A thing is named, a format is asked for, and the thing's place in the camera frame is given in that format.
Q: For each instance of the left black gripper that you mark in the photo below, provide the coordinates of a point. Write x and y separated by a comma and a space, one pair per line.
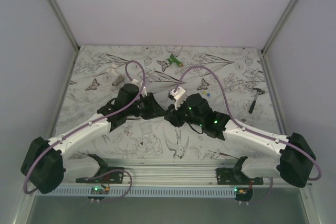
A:
154, 108

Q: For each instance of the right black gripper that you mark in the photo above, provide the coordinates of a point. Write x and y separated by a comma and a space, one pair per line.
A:
172, 116

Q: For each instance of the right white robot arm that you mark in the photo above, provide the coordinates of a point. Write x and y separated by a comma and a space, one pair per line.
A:
287, 157

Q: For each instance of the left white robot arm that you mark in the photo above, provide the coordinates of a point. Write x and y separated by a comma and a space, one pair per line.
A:
44, 163

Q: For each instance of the clear fuse box cover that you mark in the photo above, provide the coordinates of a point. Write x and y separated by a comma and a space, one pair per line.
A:
146, 128

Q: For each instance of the white and grey pipe fitting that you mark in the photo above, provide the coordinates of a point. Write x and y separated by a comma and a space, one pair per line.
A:
118, 78

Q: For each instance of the small grey hammer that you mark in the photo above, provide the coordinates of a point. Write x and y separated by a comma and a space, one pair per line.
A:
258, 93

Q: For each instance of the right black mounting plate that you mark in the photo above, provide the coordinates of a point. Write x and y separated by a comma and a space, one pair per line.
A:
227, 176

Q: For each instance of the black mounting plate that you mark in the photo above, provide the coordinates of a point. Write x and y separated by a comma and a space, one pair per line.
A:
227, 176
111, 178

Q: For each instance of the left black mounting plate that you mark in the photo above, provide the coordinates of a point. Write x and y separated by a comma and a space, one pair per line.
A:
111, 178

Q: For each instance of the right controller board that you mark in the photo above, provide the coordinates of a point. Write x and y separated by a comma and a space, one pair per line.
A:
243, 191

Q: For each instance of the controller board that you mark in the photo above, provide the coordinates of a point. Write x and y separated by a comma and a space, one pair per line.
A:
243, 191
99, 190

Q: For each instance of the left controller board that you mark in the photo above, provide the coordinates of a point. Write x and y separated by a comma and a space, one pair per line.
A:
99, 190

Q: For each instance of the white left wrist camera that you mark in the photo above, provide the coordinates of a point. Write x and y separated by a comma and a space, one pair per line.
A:
140, 85

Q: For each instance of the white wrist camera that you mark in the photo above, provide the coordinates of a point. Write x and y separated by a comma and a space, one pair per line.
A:
140, 85
178, 96

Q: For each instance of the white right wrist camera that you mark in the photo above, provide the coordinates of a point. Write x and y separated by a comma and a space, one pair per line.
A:
178, 96

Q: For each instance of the aluminium frame rail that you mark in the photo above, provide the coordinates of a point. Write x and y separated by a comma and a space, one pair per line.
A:
196, 170

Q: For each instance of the white slotted cable duct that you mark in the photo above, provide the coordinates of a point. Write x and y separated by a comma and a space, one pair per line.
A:
142, 191

